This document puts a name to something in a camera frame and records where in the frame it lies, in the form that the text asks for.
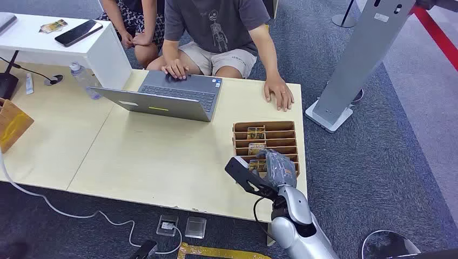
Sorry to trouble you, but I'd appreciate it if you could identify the floor socket with plug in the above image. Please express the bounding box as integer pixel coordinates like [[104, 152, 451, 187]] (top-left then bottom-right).
[[156, 214, 179, 238]]

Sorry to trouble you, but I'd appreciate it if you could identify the white desk shelf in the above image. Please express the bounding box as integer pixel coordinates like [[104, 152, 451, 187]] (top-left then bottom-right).
[[0, 13, 133, 91]]

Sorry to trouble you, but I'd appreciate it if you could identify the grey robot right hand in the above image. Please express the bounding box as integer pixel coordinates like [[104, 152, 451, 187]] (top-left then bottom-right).
[[250, 149, 298, 189]]

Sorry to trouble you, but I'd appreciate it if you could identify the metal stanchion post base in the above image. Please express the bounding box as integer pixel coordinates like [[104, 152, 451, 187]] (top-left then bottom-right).
[[331, 0, 359, 29]]

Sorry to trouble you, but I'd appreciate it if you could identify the thin black desk cable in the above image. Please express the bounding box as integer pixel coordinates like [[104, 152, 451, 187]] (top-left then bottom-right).
[[0, 56, 58, 85]]

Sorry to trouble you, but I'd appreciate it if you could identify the metal floor socket plate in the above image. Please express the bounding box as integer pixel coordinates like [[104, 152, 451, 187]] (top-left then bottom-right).
[[184, 216, 207, 240]]

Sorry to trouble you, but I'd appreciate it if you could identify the white power cable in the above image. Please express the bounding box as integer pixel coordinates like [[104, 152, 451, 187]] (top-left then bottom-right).
[[0, 150, 184, 256]]

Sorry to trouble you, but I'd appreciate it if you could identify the person's left hand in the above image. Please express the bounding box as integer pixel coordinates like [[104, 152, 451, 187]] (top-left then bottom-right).
[[264, 74, 295, 113]]

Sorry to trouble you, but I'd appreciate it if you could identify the clasped person's left hand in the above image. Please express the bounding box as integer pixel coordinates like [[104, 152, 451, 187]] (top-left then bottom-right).
[[131, 32, 154, 47]]

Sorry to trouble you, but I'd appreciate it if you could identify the round metal chair base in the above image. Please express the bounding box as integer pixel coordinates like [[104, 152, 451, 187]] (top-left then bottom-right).
[[359, 229, 423, 259]]

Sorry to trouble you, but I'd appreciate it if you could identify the person in grey shirt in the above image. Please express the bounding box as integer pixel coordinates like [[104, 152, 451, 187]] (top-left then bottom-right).
[[146, 0, 295, 113]]

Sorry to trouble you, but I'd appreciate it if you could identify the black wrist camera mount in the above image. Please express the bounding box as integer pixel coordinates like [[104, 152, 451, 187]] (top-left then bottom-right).
[[224, 156, 279, 201]]

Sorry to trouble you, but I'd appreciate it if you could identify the yellow floor tape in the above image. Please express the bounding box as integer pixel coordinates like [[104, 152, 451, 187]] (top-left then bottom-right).
[[177, 242, 273, 259]]

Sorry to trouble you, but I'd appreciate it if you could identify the stack of printed cards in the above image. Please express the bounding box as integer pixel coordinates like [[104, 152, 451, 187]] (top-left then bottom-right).
[[38, 19, 69, 35]]

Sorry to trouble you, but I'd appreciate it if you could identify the grey closed device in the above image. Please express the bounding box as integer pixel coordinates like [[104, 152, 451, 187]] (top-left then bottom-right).
[[0, 11, 18, 36]]

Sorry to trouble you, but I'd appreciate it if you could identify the grey desk cable grommet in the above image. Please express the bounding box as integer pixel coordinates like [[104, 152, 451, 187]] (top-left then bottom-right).
[[44, 74, 65, 86]]

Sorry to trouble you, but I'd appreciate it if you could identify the yellow printed card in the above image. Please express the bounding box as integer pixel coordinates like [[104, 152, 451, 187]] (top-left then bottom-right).
[[247, 142, 267, 156], [247, 127, 267, 141], [248, 160, 268, 173]]

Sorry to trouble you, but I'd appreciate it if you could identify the black smartphone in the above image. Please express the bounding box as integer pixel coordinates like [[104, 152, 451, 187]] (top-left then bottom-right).
[[54, 19, 104, 48]]

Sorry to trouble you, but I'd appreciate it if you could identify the clasped person's right hand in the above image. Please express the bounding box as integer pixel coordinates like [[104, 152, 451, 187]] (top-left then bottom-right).
[[119, 30, 135, 50]]

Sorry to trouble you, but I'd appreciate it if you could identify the red floor stripe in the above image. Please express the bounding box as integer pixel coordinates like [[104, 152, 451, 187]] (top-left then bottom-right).
[[409, 5, 458, 73]]

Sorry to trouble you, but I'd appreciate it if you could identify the pale table leg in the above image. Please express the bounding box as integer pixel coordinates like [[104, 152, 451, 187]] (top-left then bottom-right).
[[266, 223, 277, 248]]

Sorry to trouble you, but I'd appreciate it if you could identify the grey kiosk stand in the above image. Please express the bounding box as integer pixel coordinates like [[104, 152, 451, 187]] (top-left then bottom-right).
[[305, 0, 418, 134]]

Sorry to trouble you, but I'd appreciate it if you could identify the black power adapter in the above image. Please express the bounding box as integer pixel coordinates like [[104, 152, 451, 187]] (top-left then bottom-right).
[[129, 239, 159, 259]]

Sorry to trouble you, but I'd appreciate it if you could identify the person's right hand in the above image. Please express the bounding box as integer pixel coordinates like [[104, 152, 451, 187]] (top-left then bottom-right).
[[161, 59, 191, 81]]

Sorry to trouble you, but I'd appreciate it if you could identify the person in patterned clothing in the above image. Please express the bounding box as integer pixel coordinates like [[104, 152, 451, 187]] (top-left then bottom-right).
[[96, 0, 166, 69]]

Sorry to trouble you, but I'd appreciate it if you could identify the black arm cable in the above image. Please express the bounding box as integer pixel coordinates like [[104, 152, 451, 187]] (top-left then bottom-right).
[[253, 196, 277, 241]]

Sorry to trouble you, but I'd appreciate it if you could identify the clear plastic water bottle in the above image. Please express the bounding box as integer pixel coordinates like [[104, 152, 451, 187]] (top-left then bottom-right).
[[69, 62, 103, 100]]

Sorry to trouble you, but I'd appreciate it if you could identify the brown cardboard card holder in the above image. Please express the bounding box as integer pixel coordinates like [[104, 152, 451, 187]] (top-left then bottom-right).
[[232, 120, 301, 178]]

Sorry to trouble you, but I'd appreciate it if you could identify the grey laptop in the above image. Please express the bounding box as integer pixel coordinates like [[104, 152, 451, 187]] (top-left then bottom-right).
[[89, 70, 224, 124]]

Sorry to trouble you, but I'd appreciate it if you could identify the black monitor stand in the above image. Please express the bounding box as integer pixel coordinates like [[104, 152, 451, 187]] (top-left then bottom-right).
[[0, 50, 21, 101]]

